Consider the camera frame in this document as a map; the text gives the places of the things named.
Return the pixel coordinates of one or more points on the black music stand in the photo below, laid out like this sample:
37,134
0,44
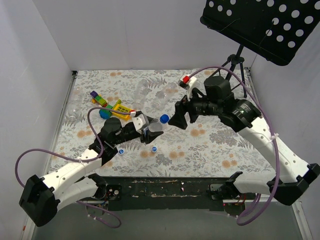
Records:
273,29

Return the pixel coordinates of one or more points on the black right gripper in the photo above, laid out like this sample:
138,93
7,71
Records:
189,111

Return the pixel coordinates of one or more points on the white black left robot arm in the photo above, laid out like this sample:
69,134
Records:
43,197

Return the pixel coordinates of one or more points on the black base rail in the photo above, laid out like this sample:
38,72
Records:
166,193

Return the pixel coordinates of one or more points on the yellow window toy block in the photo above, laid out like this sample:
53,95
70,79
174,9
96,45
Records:
120,112

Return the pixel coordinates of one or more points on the green blue toy blocks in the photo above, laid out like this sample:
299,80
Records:
105,114

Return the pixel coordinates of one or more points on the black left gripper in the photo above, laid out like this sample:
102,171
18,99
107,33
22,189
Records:
144,135

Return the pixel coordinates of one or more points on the toy block car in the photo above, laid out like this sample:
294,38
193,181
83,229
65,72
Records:
97,99

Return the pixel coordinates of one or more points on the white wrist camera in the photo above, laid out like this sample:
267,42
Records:
140,122
188,83

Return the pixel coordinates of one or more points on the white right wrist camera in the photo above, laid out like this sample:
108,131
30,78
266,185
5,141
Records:
188,83

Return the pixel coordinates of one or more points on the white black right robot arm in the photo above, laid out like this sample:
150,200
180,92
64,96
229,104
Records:
244,118

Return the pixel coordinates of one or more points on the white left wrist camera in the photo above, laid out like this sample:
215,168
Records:
140,122

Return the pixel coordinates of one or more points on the clear bottle blue label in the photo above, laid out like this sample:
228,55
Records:
153,127

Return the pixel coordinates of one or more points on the blue white bottle cap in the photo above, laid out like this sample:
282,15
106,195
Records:
121,152
154,149

